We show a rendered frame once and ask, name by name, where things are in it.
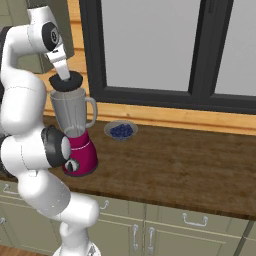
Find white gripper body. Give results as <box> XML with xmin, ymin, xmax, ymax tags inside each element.
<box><xmin>52</xmin><ymin>59</ymin><xmax>72</xmax><ymax>83</ymax></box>

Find black blender lid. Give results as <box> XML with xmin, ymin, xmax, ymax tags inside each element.
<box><xmin>48</xmin><ymin>71</ymin><xmax>84</xmax><ymax>93</ymax></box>

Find blender with magenta base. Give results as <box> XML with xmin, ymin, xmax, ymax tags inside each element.
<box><xmin>49</xmin><ymin>87</ymin><xmax>100</xmax><ymax>178</ymax></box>

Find grey glass bowl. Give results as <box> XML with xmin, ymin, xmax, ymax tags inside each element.
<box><xmin>103</xmin><ymin>119</ymin><xmax>139</xmax><ymax>142</ymax></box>

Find blueberries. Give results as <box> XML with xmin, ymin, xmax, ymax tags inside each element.
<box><xmin>109</xmin><ymin>123</ymin><xmax>135</xmax><ymax>139</ymax></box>

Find dark framed window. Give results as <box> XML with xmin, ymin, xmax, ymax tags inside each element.
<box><xmin>78</xmin><ymin>0</ymin><xmax>256</xmax><ymax>116</ymax></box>

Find grey-green cupboard door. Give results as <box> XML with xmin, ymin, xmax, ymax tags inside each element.
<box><xmin>144</xmin><ymin>221</ymin><xmax>247</xmax><ymax>256</ymax></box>
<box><xmin>87</xmin><ymin>214</ymin><xmax>145</xmax><ymax>256</ymax></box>
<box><xmin>0</xmin><ymin>199</ymin><xmax>63</xmax><ymax>256</ymax></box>

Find wide grey-green drawer front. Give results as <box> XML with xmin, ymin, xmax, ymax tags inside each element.
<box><xmin>144</xmin><ymin>203</ymin><xmax>252</xmax><ymax>238</ymax></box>

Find grey-green wall cupboard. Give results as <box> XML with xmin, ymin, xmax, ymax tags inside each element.
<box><xmin>0</xmin><ymin>0</ymin><xmax>76</xmax><ymax>75</ymax></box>

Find silver drawer handle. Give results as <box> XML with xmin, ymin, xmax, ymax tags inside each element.
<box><xmin>181</xmin><ymin>212</ymin><xmax>210</xmax><ymax>228</ymax></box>
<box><xmin>2</xmin><ymin>183</ymin><xmax>20</xmax><ymax>196</ymax></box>
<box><xmin>99</xmin><ymin>199</ymin><xmax>111</xmax><ymax>211</ymax></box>

